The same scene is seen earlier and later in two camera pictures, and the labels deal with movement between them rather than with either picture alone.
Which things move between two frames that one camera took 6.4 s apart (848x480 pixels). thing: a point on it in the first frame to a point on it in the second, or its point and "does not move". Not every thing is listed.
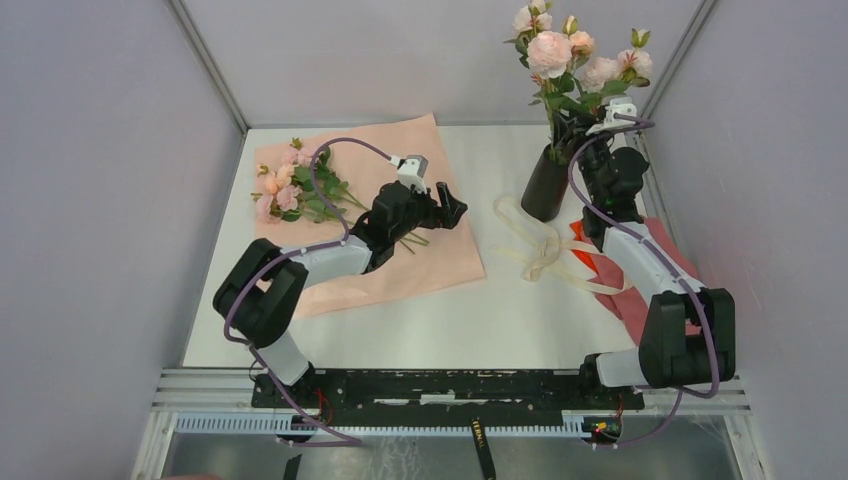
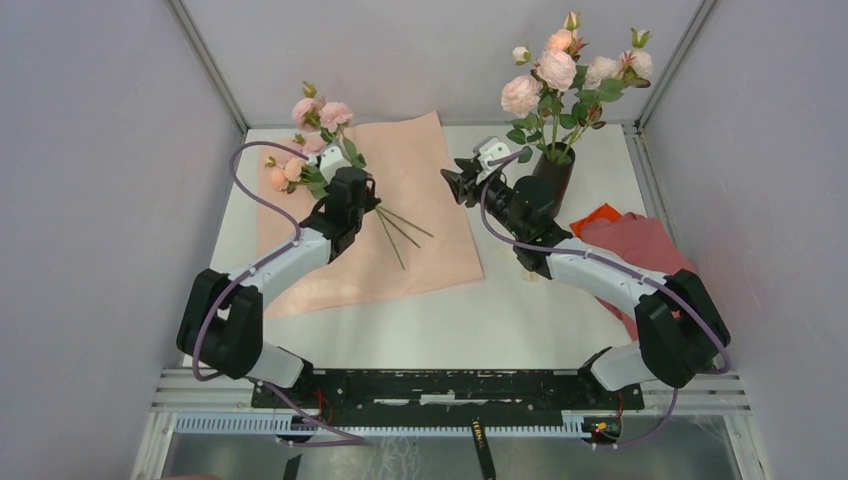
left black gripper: [451, 209] to [371, 200]
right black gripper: [582, 130] to [461, 185]
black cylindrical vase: [545, 190] does not move
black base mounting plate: [444, 397] does not move
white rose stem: [548, 54] to [535, 98]
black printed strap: [483, 449] does not move
